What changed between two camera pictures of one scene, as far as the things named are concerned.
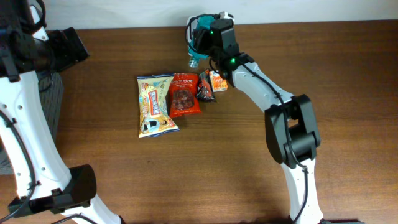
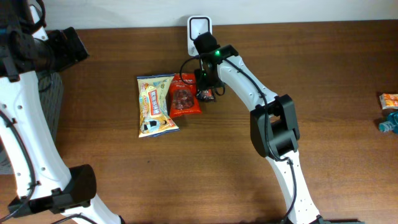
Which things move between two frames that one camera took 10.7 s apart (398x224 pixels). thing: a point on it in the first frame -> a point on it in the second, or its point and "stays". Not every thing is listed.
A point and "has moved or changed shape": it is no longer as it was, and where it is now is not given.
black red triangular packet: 205,90 stays
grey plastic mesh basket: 51,88 stays
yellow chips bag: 155,118 stays
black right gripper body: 208,44 -> 207,80
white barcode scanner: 229,44 -> 196,26
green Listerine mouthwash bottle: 201,22 -> 391,124
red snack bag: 184,96 stays
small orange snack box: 219,84 has moved or changed shape
